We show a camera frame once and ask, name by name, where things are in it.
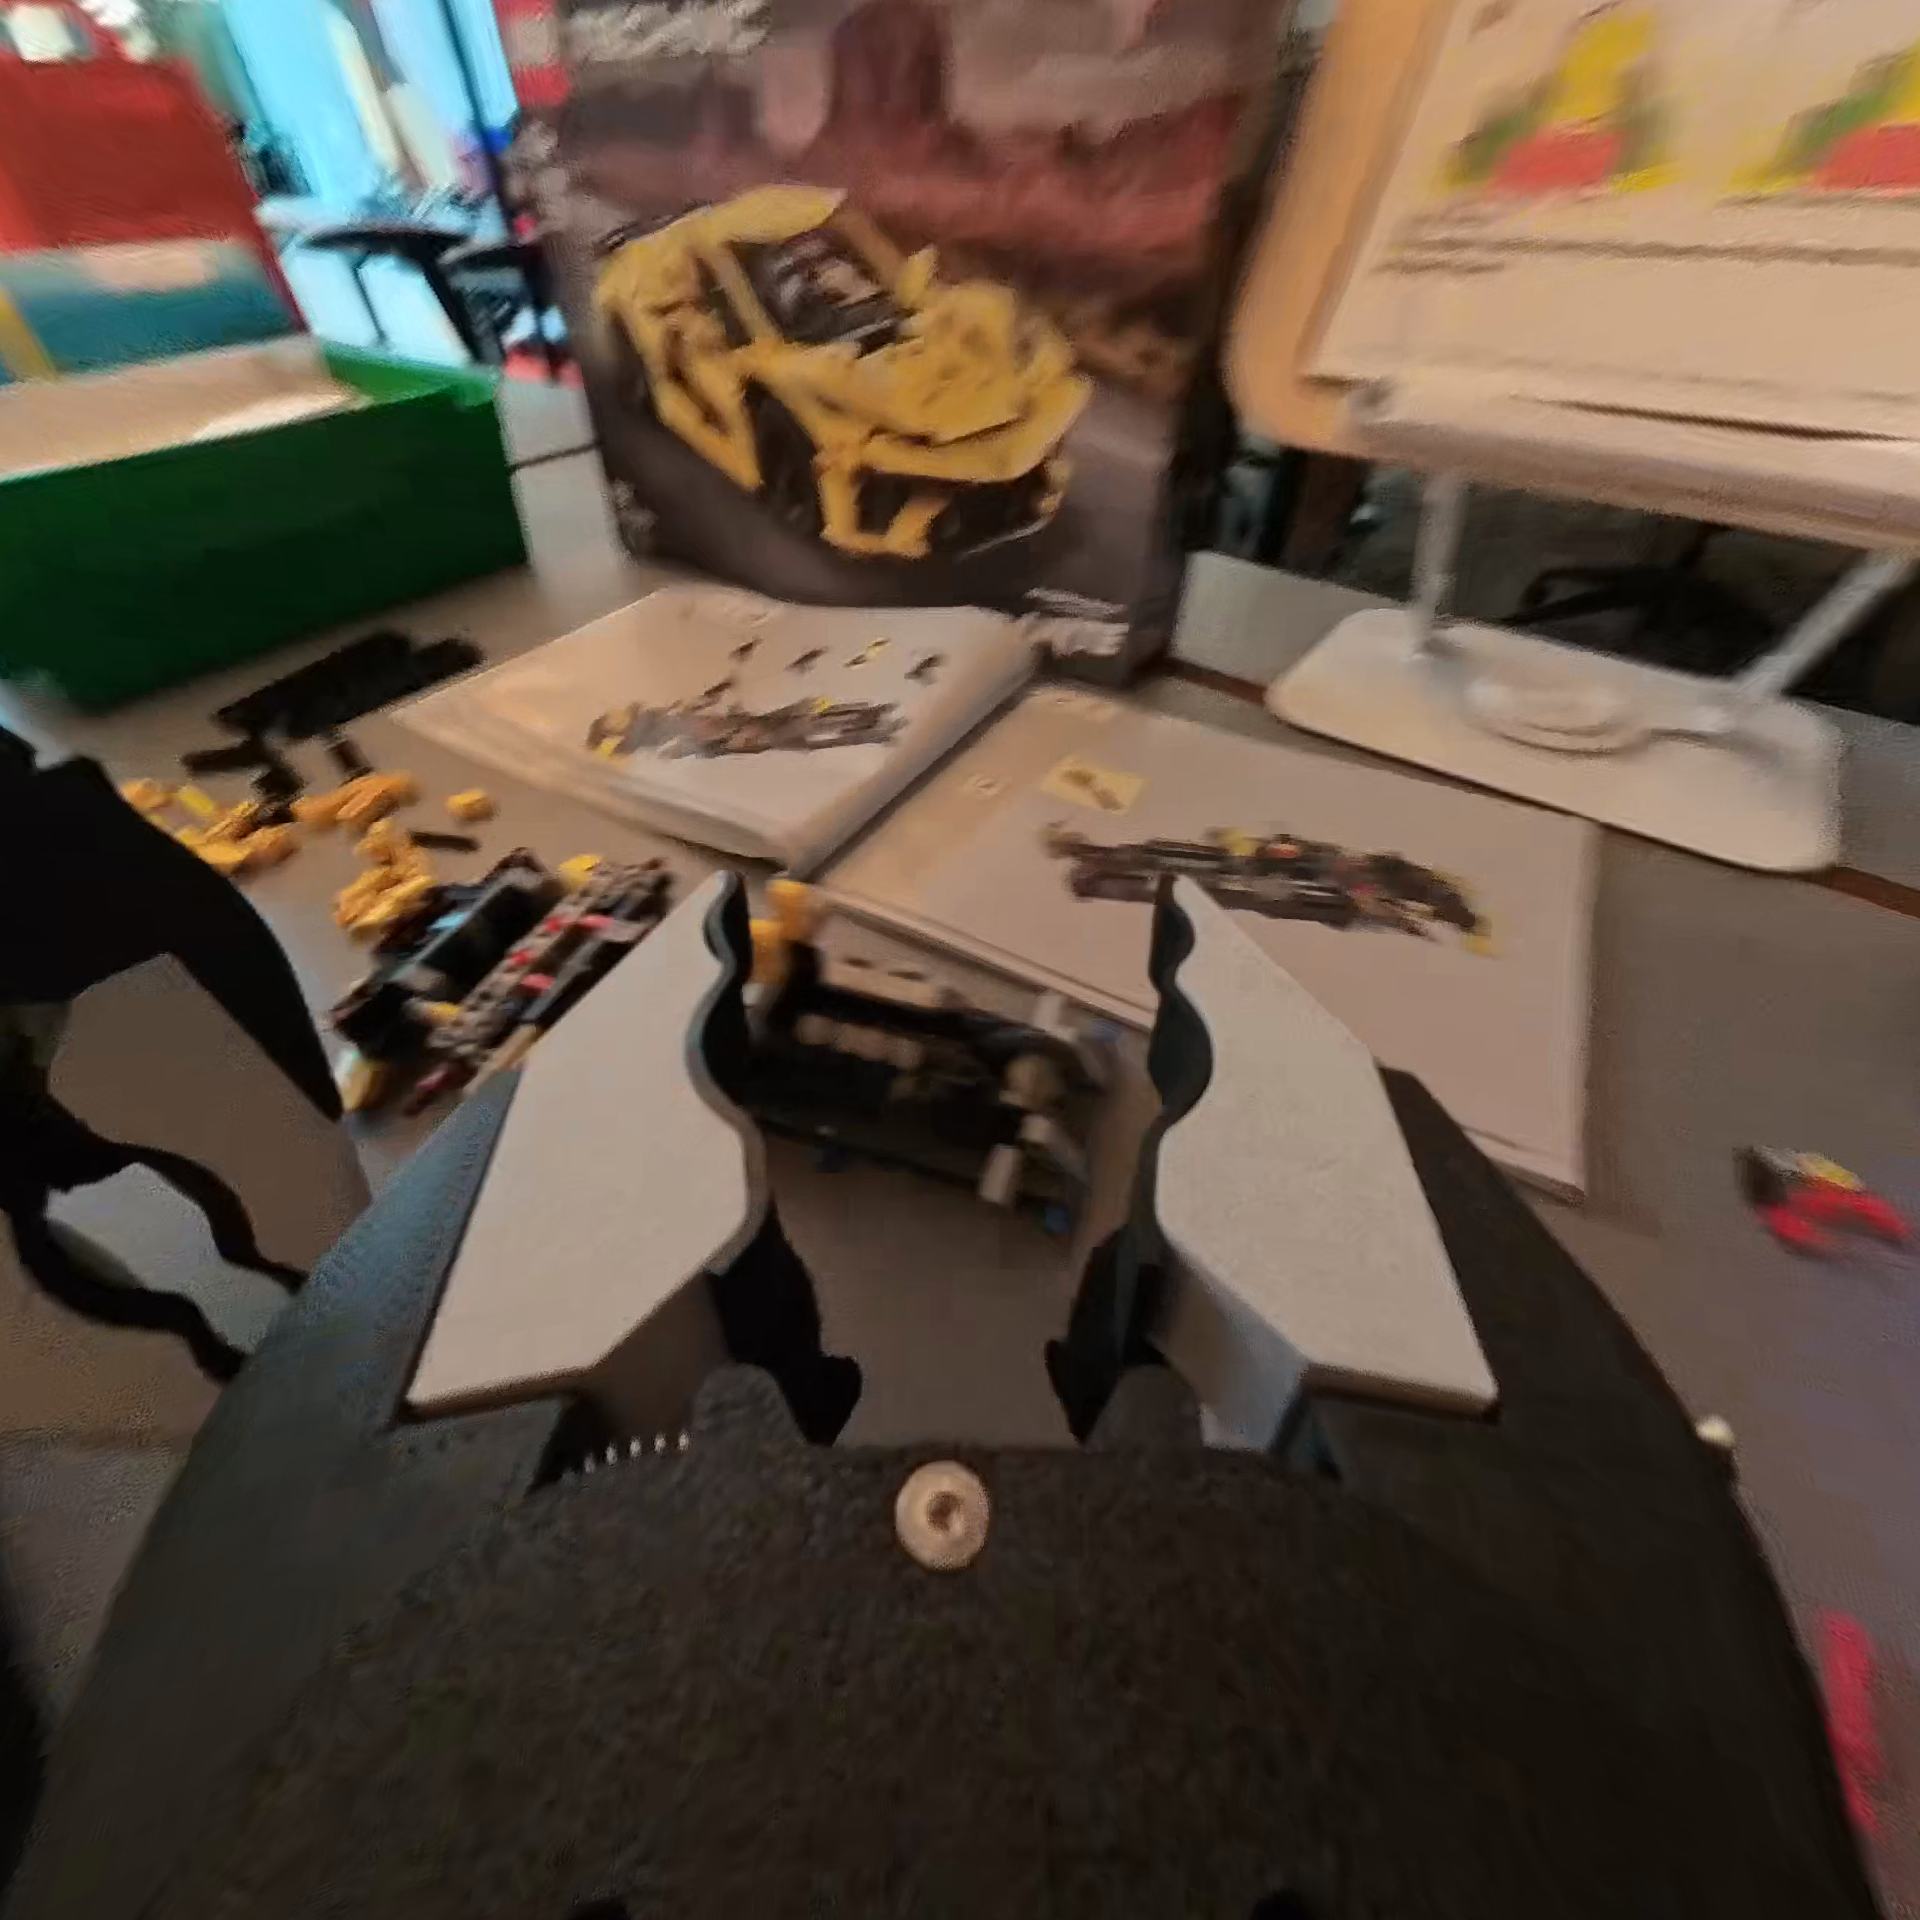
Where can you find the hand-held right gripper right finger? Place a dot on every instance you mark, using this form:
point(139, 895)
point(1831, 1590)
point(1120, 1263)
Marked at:
point(1305, 1201)

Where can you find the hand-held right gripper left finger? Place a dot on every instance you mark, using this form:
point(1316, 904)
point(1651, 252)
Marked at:
point(601, 1201)

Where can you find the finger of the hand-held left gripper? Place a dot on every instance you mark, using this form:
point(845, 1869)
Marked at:
point(121, 885)
point(91, 1214)

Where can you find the pile of yellow lego parts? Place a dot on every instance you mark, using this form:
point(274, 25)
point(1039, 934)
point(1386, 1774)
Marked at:
point(375, 885)

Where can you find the lego car model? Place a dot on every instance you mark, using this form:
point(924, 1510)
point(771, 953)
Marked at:
point(900, 1064)

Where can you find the lego instruction booklet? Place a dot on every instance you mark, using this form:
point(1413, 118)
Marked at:
point(1320, 1051)

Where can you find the cluster of mixed lego bushes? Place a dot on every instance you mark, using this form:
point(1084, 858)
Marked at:
point(1823, 1208)

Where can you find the long red lego pin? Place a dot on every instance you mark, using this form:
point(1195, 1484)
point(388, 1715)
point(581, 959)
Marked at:
point(1852, 1725)

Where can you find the printed lego set box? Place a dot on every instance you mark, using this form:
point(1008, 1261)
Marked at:
point(900, 151)

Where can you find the green box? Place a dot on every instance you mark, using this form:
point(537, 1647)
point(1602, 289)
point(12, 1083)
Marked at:
point(224, 554)

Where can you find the teal box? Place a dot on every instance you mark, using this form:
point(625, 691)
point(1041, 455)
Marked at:
point(150, 308)

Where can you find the black office chair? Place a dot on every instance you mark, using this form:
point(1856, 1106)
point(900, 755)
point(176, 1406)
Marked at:
point(405, 254)

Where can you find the printed instruction sheet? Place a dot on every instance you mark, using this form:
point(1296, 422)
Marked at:
point(1651, 300)

